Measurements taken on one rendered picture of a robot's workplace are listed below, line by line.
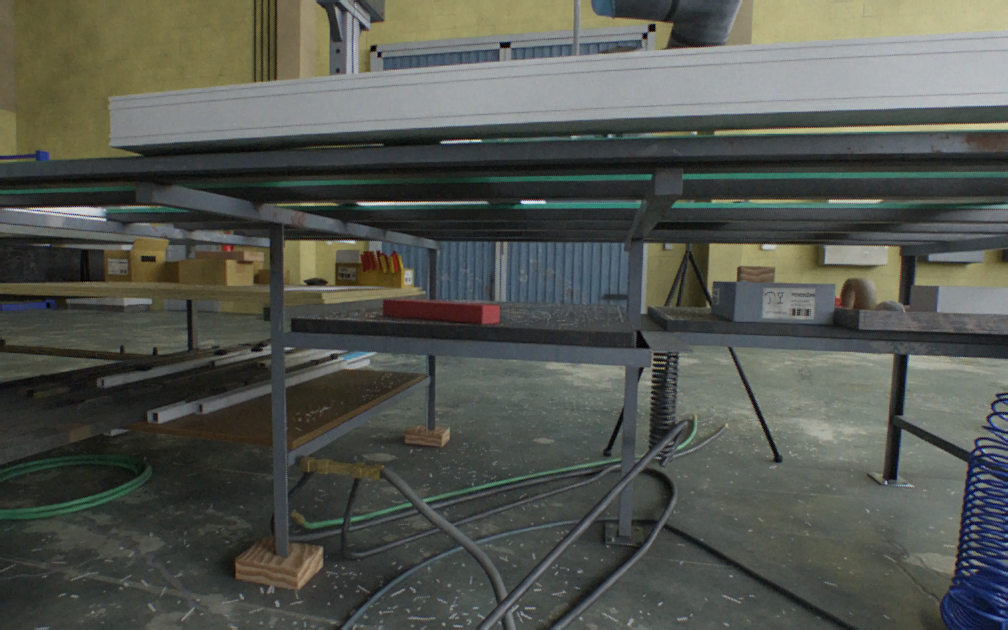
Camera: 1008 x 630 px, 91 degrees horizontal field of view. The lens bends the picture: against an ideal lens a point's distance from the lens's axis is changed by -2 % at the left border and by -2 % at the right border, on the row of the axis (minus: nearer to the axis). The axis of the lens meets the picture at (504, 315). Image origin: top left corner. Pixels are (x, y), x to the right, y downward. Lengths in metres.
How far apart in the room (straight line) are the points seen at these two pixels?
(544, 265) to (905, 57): 6.63
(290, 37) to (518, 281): 4.85
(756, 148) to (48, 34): 12.51
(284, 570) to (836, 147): 1.25
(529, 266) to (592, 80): 6.59
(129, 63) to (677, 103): 10.90
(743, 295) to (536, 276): 5.90
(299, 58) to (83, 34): 4.59
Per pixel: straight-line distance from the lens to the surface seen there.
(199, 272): 2.08
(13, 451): 1.44
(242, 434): 1.40
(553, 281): 7.14
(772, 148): 0.66
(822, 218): 1.29
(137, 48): 11.22
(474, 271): 7.35
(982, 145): 0.74
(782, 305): 1.41
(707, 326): 1.36
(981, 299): 1.55
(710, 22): 0.94
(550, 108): 0.61
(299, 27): 8.85
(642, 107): 0.61
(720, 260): 6.89
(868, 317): 1.40
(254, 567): 1.36
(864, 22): 8.41
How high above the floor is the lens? 0.69
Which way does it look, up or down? 4 degrees down
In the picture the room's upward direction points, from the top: 1 degrees clockwise
